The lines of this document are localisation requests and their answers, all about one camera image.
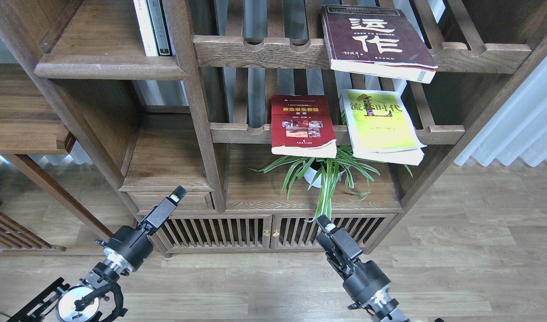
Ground dark maroon book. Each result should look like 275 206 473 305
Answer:
322 5 437 84

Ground white plant pot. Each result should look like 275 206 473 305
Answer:
304 158 345 188

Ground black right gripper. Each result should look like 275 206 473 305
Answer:
316 215 397 313

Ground yellow-green book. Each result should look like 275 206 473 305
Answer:
341 89 425 166

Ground white upright book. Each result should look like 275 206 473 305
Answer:
133 0 159 57

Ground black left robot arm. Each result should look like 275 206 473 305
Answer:
9 186 187 322

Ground grey-green upright book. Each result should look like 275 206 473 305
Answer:
146 0 172 56

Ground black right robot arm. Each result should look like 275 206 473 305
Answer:
316 215 409 322

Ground red book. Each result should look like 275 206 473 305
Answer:
271 94 337 158

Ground white curtain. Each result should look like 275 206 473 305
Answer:
455 56 547 167

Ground dark wooden bookshelf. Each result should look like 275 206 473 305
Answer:
0 0 547 254

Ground green spider plant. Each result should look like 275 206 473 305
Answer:
251 144 414 222

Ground wooden side table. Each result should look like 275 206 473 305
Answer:
0 64 112 240

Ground brass cabinet door knobs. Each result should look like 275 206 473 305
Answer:
263 229 280 237

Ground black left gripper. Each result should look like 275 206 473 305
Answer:
96 186 187 275

